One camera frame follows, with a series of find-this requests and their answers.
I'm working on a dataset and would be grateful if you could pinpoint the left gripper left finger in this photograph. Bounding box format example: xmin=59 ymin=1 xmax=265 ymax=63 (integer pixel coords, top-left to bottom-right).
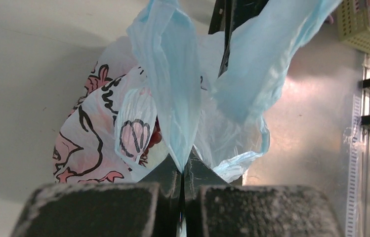
xmin=12 ymin=157 xmax=182 ymax=237

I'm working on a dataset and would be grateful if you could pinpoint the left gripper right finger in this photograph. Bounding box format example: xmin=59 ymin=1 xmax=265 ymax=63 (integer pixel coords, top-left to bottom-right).
xmin=183 ymin=149 xmax=344 ymax=237

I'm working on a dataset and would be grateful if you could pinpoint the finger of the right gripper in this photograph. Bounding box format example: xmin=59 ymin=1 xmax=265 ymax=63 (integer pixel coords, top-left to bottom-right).
xmin=208 ymin=0 xmax=268 ymax=76

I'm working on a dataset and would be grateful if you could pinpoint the red fake grape bunch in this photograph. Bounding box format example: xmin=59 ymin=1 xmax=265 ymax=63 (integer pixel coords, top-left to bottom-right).
xmin=138 ymin=118 xmax=162 ymax=168

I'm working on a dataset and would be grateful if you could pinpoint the light blue plastic bag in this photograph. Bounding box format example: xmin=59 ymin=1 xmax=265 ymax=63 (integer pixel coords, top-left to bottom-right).
xmin=52 ymin=0 xmax=340 ymax=183

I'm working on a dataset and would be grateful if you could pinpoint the yellow-green perforated basket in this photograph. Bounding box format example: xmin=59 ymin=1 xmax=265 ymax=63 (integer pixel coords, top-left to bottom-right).
xmin=336 ymin=0 xmax=370 ymax=54

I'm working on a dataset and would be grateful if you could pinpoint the grey slotted cable duct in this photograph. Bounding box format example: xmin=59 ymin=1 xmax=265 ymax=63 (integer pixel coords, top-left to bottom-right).
xmin=343 ymin=95 xmax=362 ymax=237

